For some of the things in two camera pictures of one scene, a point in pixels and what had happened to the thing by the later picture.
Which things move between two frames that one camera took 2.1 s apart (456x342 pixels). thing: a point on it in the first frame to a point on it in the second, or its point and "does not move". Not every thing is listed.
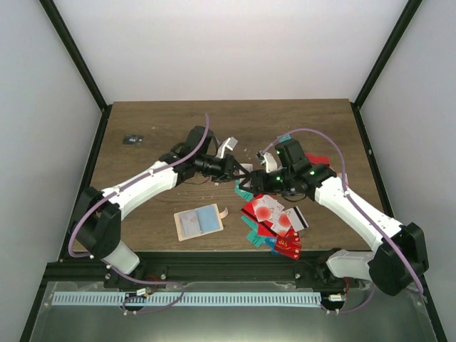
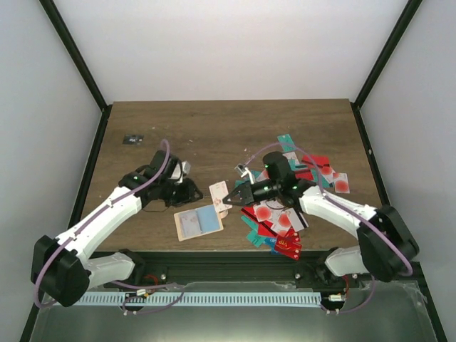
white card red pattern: [248, 167] to [219, 192]
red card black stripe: [264, 229] does not move
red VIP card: [290, 245] does not move
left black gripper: [227, 171] to [188, 197]
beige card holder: [198, 221] does not move
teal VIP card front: [253, 236] does not move
